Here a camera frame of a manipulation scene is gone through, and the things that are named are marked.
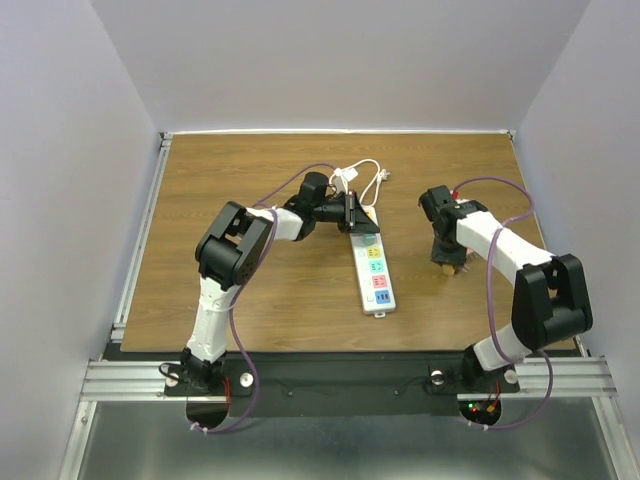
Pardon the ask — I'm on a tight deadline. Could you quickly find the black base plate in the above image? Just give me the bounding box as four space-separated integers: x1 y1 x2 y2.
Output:
150 351 519 427

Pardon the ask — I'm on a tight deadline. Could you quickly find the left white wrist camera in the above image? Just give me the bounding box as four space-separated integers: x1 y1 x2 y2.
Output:
329 167 358 193

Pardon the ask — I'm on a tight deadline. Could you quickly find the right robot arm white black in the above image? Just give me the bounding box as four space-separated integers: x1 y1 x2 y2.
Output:
419 189 593 390

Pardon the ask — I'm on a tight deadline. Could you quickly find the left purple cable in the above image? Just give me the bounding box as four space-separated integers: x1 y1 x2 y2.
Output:
188 163 341 435

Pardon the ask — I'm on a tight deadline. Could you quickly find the white power strip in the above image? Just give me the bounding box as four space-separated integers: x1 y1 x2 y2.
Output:
350 233 396 318

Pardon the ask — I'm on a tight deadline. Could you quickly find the teal charger plug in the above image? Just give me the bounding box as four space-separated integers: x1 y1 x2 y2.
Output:
363 234 379 247

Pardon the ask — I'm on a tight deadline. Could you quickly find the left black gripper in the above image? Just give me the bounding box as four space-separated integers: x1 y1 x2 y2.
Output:
312 190 378 234

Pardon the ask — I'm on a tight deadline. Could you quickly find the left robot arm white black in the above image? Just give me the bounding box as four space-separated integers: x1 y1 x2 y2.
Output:
180 172 380 394

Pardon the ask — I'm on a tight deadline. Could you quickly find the white power strip cord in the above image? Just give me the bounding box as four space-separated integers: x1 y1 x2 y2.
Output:
349 158 392 206

